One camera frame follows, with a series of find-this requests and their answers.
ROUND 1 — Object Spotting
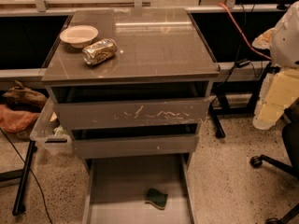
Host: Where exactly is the orange cable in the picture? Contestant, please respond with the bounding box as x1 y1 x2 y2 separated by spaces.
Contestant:
218 2 273 62

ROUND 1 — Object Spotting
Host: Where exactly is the black table leg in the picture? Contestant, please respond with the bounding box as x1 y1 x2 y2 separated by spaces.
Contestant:
12 141 36 217
208 97 226 139

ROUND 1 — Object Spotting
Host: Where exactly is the crushed soda can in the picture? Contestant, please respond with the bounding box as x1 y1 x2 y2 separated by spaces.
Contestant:
82 38 117 65

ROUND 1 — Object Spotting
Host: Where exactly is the black table leg right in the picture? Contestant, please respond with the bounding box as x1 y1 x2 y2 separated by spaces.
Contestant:
208 97 226 139

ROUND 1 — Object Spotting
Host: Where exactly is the orange cloth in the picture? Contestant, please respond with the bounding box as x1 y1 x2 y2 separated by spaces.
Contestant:
0 105 39 133

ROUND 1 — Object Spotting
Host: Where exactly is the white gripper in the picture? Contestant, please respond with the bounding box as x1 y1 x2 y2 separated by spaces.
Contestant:
252 69 299 130

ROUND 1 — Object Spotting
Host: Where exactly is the black table leg left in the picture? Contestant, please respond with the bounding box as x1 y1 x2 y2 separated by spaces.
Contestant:
12 141 36 217

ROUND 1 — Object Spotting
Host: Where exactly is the white bowl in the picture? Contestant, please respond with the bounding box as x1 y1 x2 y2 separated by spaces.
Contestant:
60 25 98 49

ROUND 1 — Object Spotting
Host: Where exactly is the brown bag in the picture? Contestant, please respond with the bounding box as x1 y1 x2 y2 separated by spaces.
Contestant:
3 80 48 112

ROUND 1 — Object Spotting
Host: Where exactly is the grey middle drawer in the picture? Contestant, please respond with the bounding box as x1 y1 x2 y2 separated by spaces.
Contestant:
72 134 198 159

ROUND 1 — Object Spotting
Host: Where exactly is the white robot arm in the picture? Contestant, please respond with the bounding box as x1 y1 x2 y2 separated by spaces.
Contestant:
252 2 299 130

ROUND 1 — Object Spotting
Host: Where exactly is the black floor cable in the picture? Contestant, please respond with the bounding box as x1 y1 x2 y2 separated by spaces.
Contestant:
0 128 54 224

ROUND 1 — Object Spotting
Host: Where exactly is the grey drawer cabinet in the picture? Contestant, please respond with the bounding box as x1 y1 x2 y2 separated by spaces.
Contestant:
40 7 221 161

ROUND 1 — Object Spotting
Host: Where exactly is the black power adapter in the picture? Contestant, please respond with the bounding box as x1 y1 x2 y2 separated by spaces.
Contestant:
235 59 250 68

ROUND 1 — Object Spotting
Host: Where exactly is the grey top drawer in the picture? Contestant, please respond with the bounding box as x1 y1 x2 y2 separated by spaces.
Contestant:
53 98 209 130

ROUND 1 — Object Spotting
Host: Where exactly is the green yellow sponge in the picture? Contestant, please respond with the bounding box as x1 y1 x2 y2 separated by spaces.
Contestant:
145 189 168 210

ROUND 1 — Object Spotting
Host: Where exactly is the black office chair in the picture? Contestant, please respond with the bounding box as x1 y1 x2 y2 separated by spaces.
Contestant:
249 121 299 224

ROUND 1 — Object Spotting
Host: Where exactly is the grey open bottom drawer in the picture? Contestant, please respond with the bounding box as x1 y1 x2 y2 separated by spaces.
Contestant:
82 154 197 224

